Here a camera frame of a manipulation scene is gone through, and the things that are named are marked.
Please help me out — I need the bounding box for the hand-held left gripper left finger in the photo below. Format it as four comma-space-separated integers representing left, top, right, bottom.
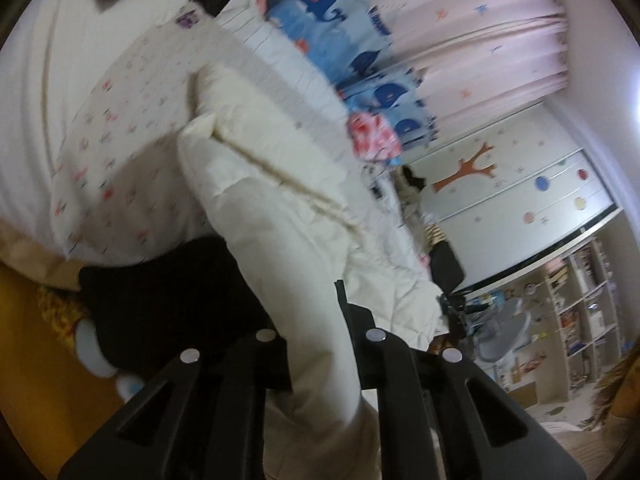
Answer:
57, 329, 293, 480

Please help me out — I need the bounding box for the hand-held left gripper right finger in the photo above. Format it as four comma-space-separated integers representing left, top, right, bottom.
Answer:
334, 280, 587, 480

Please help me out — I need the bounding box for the white quilted blanket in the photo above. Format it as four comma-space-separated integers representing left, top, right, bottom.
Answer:
177, 60, 451, 480

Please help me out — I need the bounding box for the grey round chair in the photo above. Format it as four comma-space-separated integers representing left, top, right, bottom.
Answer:
472, 297, 533, 366

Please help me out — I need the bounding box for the beige box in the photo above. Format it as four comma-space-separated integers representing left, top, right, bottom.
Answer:
510, 380, 539, 409

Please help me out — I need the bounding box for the white wardrobe with tree decal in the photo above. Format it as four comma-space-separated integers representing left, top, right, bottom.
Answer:
405, 100, 626, 296

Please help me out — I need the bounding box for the white bookshelf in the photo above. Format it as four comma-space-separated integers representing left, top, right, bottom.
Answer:
465, 237, 626, 401

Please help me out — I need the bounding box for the brown coat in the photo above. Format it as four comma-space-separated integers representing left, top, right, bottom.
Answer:
395, 185, 428, 218

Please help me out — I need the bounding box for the small black cloth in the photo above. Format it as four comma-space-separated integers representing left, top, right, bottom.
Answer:
400, 165, 428, 191

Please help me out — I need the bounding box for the white and blue object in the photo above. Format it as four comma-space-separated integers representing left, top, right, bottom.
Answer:
74, 319, 137, 397

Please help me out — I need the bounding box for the brown fuzzy cloth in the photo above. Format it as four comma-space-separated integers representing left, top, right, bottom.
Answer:
594, 350, 640, 432

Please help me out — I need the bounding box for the pink plastic bag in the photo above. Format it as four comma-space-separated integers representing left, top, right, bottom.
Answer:
347, 112, 403, 161

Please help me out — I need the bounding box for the yellow patterned cloth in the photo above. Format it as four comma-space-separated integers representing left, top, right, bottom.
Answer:
37, 285, 87, 347

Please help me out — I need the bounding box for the cherry print bed sheet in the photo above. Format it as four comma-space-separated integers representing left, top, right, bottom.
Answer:
50, 10, 361, 266

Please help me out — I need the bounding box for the tan bed skirt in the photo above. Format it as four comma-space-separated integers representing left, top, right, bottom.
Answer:
0, 220, 82, 292

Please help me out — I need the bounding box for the pink curtain with blue whales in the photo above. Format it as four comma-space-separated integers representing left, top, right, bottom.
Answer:
257, 0, 573, 151

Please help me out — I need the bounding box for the white striped pillow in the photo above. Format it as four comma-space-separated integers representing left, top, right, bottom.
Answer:
215, 0, 351, 126

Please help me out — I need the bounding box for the white duvet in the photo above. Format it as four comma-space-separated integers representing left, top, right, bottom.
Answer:
0, 0, 201, 261

